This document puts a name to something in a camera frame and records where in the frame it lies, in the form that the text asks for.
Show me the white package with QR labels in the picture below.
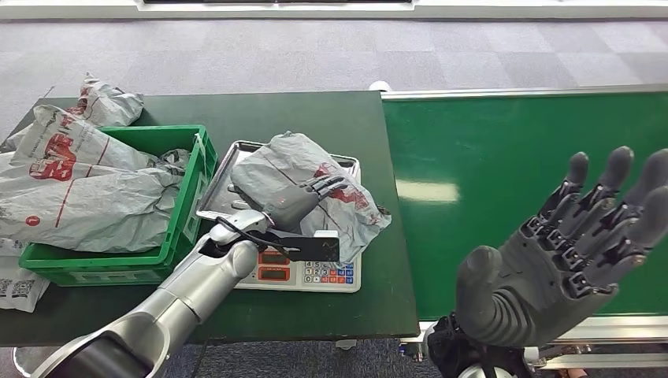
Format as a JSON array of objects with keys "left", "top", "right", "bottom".
[{"left": 0, "top": 237, "right": 50, "bottom": 314}]

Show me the grey mailer package large red logo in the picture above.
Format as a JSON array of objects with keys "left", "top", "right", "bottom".
[{"left": 1, "top": 104, "right": 160, "bottom": 182}]

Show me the grey mailer package red print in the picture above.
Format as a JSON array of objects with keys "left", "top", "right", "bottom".
[{"left": 230, "top": 131, "right": 393, "bottom": 265}]

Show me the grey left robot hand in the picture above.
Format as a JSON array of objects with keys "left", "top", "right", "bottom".
[{"left": 262, "top": 174, "right": 349, "bottom": 234}]

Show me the steel scale tray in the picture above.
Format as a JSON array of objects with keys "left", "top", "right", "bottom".
[{"left": 195, "top": 139, "right": 362, "bottom": 226}]

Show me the round metal base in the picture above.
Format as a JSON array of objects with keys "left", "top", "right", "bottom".
[{"left": 11, "top": 346, "right": 59, "bottom": 378}]

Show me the green plastic basket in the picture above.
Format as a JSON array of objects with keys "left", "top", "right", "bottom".
[{"left": 18, "top": 124, "right": 219, "bottom": 287}]

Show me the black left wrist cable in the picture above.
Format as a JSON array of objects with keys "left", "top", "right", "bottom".
[{"left": 214, "top": 216, "right": 273, "bottom": 253}]

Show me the white window sill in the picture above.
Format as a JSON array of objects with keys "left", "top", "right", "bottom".
[{"left": 0, "top": 0, "right": 668, "bottom": 22}]

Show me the white electronic weighing scale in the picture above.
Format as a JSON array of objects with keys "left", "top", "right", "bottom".
[{"left": 233, "top": 156, "right": 363, "bottom": 295}]

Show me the large wrinkled grey mailer package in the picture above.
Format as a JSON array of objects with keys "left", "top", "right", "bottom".
[{"left": 0, "top": 148, "right": 192, "bottom": 254}]

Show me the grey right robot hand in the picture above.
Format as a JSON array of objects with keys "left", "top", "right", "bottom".
[{"left": 455, "top": 146, "right": 668, "bottom": 349}]

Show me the green conveyor belt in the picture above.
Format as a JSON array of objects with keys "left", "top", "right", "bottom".
[{"left": 383, "top": 91, "right": 668, "bottom": 322}]

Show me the small crumpled grey mailer package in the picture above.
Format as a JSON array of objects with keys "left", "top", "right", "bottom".
[{"left": 76, "top": 72, "right": 145, "bottom": 128}]

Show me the aluminium conveyor frame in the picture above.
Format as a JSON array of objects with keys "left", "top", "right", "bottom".
[{"left": 367, "top": 80, "right": 668, "bottom": 372}]

